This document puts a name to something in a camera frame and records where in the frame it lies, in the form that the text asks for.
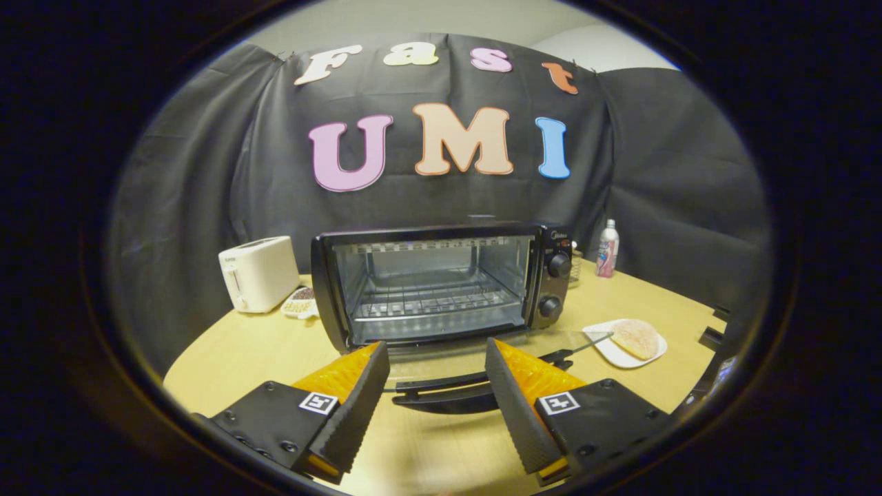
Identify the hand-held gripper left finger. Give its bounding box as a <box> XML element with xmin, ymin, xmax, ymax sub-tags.
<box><xmin>193</xmin><ymin>341</ymin><xmax>391</xmax><ymax>484</ymax></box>

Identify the sugar-coated bread bun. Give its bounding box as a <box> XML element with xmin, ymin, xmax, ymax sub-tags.
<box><xmin>610</xmin><ymin>318</ymin><xmax>660</xmax><ymax>360</ymax></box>

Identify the pink label plastic bottle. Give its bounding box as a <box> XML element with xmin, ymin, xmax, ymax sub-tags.
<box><xmin>596</xmin><ymin>219</ymin><xmax>619</xmax><ymax>278</ymax></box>

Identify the small white snack dish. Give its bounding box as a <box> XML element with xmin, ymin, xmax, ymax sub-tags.
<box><xmin>281</xmin><ymin>286</ymin><xmax>319</xmax><ymax>320</ymax></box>

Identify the black chair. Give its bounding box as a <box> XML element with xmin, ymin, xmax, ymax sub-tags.
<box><xmin>698</xmin><ymin>303</ymin><xmax>732</xmax><ymax>353</ymax></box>

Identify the white pop-up toaster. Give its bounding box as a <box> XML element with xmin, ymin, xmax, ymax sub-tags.
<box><xmin>218</xmin><ymin>236</ymin><xmax>301</xmax><ymax>314</ymax></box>

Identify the black toaster oven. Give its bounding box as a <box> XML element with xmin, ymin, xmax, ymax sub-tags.
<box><xmin>311</xmin><ymin>222</ymin><xmax>614</xmax><ymax>415</ymax></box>

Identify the white square plate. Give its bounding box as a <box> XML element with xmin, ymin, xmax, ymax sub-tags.
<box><xmin>582</xmin><ymin>318</ymin><xmax>668</xmax><ymax>369</ymax></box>

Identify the black backdrop cloth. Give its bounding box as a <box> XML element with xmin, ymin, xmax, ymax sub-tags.
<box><xmin>107</xmin><ymin>33</ymin><xmax>772</xmax><ymax>378</ymax></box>

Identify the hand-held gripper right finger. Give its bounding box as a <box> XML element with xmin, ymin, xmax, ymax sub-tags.
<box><xmin>485</xmin><ymin>338</ymin><xmax>670</xmax><ymax>486</ymax></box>

